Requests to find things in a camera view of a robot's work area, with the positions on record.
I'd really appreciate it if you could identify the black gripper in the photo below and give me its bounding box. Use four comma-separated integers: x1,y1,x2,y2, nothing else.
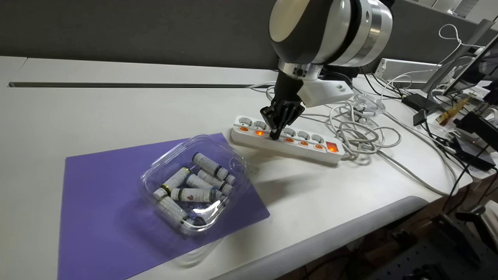
258,68,307,142

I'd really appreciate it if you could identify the white multi-socket power strip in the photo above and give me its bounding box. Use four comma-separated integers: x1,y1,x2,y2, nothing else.
229,114,347,168

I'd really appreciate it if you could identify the white cylindrical battery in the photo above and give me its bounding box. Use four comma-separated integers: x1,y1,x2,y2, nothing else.
196,170,235,198
157,198,191,227
160,166,193,194
184,173,215,193
170,185,223,205
190,151,230,180
151,185,171,204

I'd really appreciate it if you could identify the clear plastic clamshell container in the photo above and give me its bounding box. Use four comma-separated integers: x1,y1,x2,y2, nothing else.
137,132,251,238

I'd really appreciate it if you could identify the grey flat box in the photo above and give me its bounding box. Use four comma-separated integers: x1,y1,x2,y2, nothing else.
375,56,443,89

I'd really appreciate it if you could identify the yellow hand tool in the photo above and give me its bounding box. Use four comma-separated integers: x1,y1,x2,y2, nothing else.
436,96,472,126

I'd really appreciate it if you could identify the grey metal stand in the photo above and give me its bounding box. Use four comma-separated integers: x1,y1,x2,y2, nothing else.
423,19,498,96

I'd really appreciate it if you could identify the black power adapter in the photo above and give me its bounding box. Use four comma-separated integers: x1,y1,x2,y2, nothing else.
456,110,498,140

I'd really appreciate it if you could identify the purple rectangular mat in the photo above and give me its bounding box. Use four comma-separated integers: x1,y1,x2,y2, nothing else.
56,132,272,280

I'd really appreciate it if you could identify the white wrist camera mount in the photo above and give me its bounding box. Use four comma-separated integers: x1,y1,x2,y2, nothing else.
297,72,355,109

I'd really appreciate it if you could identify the white coiled power cable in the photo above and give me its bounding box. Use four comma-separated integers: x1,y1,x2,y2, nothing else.
251,82,408,168

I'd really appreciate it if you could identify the grey thin cable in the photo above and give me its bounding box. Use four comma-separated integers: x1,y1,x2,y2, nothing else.
380,110,461,199

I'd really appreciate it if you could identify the black cable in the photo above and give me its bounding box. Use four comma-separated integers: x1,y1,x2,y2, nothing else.
411,106,498,174

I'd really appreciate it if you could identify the white looped cable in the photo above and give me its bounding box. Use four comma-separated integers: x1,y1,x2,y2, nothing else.
437,22,470,50

